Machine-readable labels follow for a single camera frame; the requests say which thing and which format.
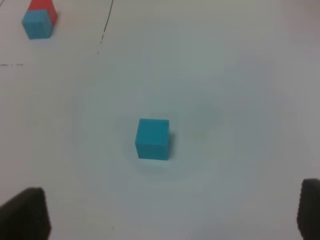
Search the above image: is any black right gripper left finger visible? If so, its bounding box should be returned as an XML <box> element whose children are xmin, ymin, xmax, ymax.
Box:
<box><xmin>0</xmin><ymin>187</ymin><xmax>52</xmax><ymax>240</ymax></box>

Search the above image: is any template blue cube block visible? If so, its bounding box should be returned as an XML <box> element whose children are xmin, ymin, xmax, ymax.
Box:
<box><xmin>21</xmin><ymin>9</ymin><xmax>53</xmax><ymax>40</ymax></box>

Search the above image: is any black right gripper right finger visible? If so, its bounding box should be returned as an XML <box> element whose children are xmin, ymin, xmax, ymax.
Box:
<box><xmin>296</xmin><ymin>178</ymin><xmax>320</xmax><ymax>240</ymax></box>

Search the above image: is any template red cube block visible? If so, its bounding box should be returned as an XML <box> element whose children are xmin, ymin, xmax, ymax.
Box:
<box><xmin>27</xmin><ymin>0</ymin><xmax>58</xmax><ymax>26</ymax></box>

